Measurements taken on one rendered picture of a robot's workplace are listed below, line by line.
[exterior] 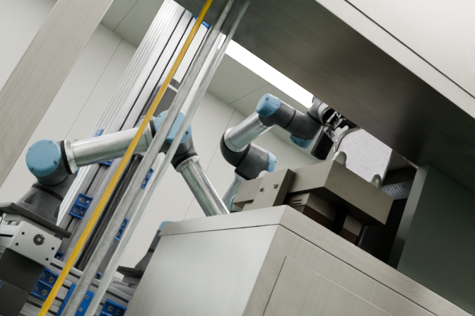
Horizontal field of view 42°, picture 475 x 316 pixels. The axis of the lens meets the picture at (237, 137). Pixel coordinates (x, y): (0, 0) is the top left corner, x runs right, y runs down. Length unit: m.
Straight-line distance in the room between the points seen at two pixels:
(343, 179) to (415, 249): 0.21
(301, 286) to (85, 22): 0.59
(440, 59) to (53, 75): 0.65
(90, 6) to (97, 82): 4.34
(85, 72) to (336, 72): 4.17
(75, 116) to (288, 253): 4.08
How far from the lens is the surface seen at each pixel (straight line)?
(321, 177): 1.20
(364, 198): 1.23
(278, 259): 1.11
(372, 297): 1.23
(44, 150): 2.04
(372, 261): 1.23
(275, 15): 1.06
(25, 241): 1.99
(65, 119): 5.07
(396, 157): 1.50
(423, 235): 1.31
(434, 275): 1.33
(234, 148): 2.21
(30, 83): 0.81
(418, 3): 1.12
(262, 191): 1.35
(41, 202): 2.13
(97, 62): 5.24
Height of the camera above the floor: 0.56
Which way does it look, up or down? 21 degrees up
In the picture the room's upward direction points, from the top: 25 degrees clockwise
